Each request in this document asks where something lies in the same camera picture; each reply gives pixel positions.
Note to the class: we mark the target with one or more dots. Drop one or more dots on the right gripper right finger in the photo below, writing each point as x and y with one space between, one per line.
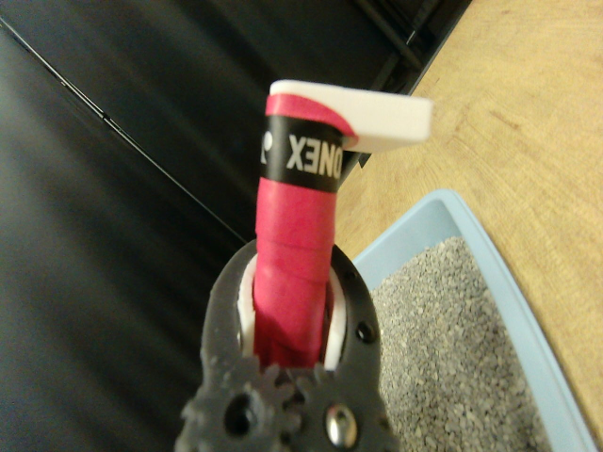
358 386

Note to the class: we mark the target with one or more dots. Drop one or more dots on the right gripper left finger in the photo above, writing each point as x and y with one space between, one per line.
221 376

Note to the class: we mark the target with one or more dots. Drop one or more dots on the blue litter tray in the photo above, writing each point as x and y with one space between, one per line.
447 329

